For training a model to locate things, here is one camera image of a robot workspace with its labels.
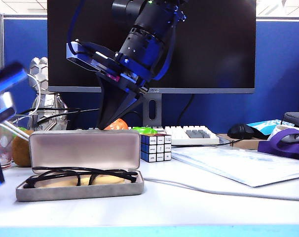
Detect brown kiwi fruit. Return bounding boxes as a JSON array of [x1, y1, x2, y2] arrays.
[[11, 130, 33, 168]]

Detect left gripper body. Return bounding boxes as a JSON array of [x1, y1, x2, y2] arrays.
[[0, 62, 29, 123]]

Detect teal snack packet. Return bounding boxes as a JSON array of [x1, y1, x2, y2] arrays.
[[245, 119, 283, 136]]

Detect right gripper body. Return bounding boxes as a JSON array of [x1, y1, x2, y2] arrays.
[[90, 53, 154, 94]]

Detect clear plastic document bag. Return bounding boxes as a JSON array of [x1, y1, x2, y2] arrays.
[[170, 146, 299, 188]]

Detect silver angular figurine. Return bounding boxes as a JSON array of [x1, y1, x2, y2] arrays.
[[28, 57, 69, 131]]

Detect clear glass cup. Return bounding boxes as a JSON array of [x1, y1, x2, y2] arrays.
[[0, 115, 34, 170]]

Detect yellow cleaning cloth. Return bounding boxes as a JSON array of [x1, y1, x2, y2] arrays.
[[40, 174, 133, 188]]

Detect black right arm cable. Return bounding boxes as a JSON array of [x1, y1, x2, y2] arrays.
[[153, 23, 177, 81], [67, 0, 87, 54]]

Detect grey glasses case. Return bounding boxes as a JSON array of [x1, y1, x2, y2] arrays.
[[15, 129, 145, 202]]

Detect orange fruit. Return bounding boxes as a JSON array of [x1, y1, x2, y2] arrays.
[[104, 118, 129, 131]]

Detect black mouse cable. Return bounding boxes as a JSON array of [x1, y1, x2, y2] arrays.
[[213, 138, 245, 148]]

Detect silver partition post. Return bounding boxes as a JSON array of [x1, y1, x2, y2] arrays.
[[0, 13, 4, 67]]

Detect thick light grey cable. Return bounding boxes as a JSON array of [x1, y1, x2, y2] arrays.
[[143, 177, 299, 202]]

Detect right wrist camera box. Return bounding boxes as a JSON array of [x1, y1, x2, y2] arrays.
[[66, 40, 97, 73]]

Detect dark grey cushion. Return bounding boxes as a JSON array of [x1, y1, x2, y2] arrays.
[[280, 112, 299, 131]]

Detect white looped cable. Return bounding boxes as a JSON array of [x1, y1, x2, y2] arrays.
[[28, 73, 41, 116]]

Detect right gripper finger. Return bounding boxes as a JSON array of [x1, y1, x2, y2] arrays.
[[107, 91, 145, 128], [97, 79, 130, 129]]

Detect black-framed glasses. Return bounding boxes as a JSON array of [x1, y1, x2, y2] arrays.
[[23, 166, 138, 190]]

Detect Rubik's cube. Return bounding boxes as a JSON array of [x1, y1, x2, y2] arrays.
[[139, 133, 172, 163]]

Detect white and grey keyboard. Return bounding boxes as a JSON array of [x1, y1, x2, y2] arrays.
[[75, 125, 221, 146]]

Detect grey monitor stand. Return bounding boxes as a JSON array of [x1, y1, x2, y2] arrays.
[[142, 93, 162, 128]]

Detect purple fabric strap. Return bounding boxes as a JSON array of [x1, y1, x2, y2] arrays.
[[257, 128, 299, 162]]

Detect black computer monitor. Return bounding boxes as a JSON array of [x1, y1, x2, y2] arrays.
[[47, 0, 256, 95]]

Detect brown mouse pad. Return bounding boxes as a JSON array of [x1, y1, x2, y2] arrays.
[[217, 133, 268, 151]]

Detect white bag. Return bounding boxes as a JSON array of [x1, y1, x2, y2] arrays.
[[266, 124, 299, 143]]

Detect black computer mouse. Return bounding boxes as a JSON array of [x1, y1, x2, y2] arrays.
[[227, 123, 254, 140]]

